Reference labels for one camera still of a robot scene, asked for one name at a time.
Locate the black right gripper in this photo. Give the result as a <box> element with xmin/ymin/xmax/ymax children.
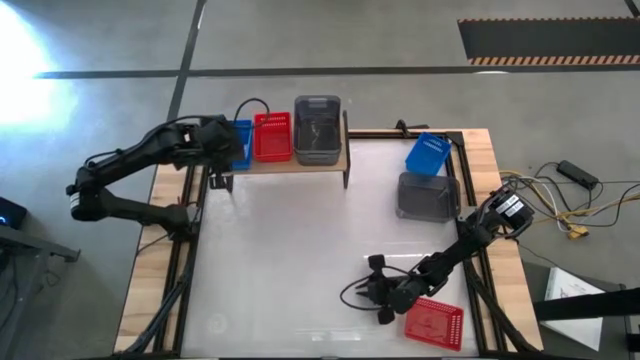
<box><xmin>355</xmin><ymin>253</ymin><xmax>401</xmax><ymax>326</ymax></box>

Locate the wooden shelf with black legs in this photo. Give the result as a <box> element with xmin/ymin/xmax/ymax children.
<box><xmin>208</xmin><ymin>110</ymin><xmax>351</xmax><ymax>195</ymax></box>

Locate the white glossy table sheet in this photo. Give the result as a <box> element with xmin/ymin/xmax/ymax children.
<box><xmin>180</xmin><ymin>138</ymin><xmax>481</xmax><ymax>359</ymax></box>

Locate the black clamp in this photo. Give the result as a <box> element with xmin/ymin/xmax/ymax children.
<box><xmin>393</xmin><ymin>118</ymin><xmax>431</xmax><ymax>139</ymax></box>

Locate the white paper sheet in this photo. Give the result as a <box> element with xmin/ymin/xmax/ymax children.
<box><xmin>539</xmin><ymin>267</ymin><xmax>606</xmax><ymax>352</ymax></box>

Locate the gray metal stand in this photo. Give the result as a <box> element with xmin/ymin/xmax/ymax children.
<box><xmin>0</xmin><ymin>224</ymin><xmax>82</xmax><ymax>360</ymax></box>

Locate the black device with blue light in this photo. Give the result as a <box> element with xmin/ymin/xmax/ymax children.
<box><xmin>0</xmin><ymin>196</ymin><xmax>28</xmax><ymax>231</ymax></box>

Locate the black flat bar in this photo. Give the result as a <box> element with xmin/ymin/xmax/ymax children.
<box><xmin>532</xmin><ymin>287</ymin><xmax>640</xmax><ymax>321</ymax></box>

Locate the black power adapter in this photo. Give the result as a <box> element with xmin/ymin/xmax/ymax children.
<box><xmin>556</xmin><ymin>159</ymin><xmax>600</xmax><ymax>190</ymax></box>

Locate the dark gray side cabinet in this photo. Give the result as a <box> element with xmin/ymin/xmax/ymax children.
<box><xmin>521</xmin><ymin>260</ymin><xmax>640</xmax><ymax>360</ymax></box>

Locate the black hazard-striped floor mat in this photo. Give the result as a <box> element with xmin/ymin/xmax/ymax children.
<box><xmin>457</xmin><ymin>17</ymin><xmax>640</xmax><ymax>67</ymax></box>

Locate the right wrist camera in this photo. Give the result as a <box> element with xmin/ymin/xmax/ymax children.
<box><xmin>377</xmin><ymin>279</ymin><xmax>399</xmax><ymax>304</ymax></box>

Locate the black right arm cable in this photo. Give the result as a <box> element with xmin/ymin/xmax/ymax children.
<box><xmin>339</xmin><ymin>264</ymin><xmax>416</xmax><ymax>312</ymax></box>

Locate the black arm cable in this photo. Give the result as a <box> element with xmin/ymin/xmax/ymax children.
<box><xmin>339</xmin><ymin>264</ymin><xmax>416</xmax><ymax>312</ymax></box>
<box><xmin>233</xmin><ymin>97</ymin><xmax>272</xmax><ymax>126</ymax></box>

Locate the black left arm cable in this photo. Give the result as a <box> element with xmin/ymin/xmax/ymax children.
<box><xmin>233</xmin><ymin>97</ymin><xmax>272</xmax><ymax>126</ymax></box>

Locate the black aluminium table frame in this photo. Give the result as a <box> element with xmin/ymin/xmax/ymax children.
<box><xmin>112</xmin><ymin>127</ymin><xmax>544</xmax><ymax>360</ymax></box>

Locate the yellow cable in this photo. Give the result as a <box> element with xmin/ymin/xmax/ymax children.
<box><xmin>499</xmin><ymin>172</ymin><xmax>640</xmax><ymax>236</ymax></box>

